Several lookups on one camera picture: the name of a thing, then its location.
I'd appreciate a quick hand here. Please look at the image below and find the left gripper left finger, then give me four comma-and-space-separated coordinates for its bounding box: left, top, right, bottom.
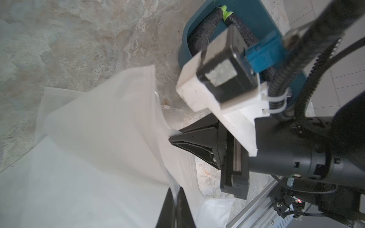
156, 188, 176, 228

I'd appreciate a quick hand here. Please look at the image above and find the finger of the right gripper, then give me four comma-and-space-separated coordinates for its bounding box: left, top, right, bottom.
169, 114, 219, 148

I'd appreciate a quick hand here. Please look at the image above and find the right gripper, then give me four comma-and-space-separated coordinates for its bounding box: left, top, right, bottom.
174, 94, 365, 199

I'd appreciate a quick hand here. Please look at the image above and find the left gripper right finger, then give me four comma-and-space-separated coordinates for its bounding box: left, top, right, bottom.
176, 187, 196, 228

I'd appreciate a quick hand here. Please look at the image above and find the clear zip-top bag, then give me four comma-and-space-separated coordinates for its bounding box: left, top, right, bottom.
1, 65, 233, 228

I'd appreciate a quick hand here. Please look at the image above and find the teal plastic bin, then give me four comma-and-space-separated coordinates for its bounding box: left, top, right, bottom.
178, 1, 306, 115

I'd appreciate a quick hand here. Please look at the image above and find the eggplant at bin back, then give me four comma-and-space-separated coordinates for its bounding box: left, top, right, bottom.
187, 5, 227, 56

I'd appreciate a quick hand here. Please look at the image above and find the aluminium mounting rail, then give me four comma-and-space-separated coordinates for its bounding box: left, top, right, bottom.
226, 180, 293, 228

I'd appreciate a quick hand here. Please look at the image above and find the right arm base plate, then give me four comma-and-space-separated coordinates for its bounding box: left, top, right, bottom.
270, 176, 365, 228

